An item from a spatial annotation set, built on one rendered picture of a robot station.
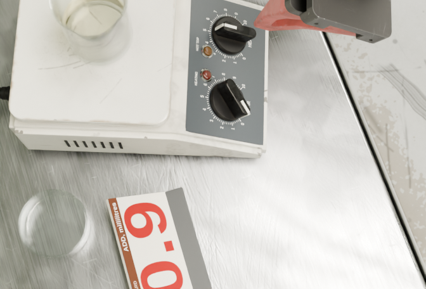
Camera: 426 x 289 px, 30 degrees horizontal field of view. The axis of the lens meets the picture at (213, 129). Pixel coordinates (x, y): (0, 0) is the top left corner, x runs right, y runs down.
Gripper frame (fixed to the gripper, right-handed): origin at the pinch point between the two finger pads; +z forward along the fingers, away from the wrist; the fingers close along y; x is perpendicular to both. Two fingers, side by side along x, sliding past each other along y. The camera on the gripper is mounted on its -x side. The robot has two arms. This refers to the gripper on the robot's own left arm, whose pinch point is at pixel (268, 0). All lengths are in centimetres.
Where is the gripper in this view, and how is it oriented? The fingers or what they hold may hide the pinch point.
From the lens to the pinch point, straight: 58.8
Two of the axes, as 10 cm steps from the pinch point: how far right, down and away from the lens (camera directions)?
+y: -0.3, 9.7, -2.6
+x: 8.5, 1.7, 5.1
